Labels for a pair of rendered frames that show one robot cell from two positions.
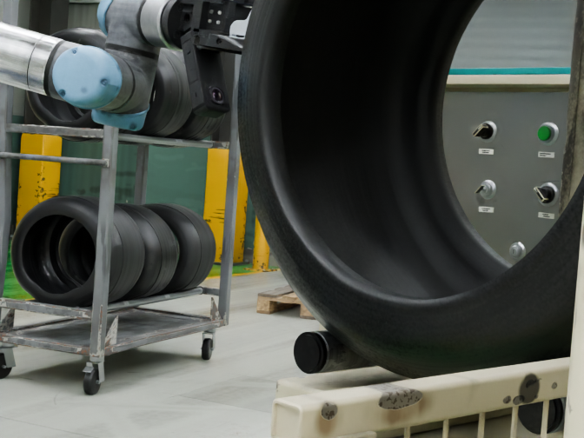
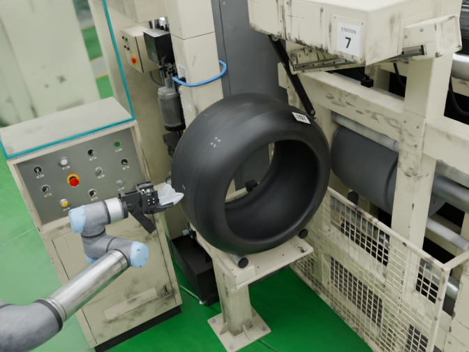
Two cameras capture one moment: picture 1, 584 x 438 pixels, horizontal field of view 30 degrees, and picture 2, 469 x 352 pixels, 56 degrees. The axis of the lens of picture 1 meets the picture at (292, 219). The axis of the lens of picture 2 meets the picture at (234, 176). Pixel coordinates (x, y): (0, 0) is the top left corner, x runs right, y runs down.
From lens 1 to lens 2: 164 cm
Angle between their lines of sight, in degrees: 72
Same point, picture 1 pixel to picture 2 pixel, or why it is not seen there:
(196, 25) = (146, 207)
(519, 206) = (114, 170)
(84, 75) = (144, 254)
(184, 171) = not seen: outside the picture
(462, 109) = (75, 149)
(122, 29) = (98, 227)
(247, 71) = (215, 215)
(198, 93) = (151, 227)
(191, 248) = not seen: outside the picture
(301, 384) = (241, 270)
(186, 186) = not seen: outside the picture
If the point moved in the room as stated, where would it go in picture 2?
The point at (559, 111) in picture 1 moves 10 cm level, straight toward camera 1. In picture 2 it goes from (118, 135) to (135, 137)
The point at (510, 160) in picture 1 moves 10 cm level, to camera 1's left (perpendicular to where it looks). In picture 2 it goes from (105, 157) to (93, 168)
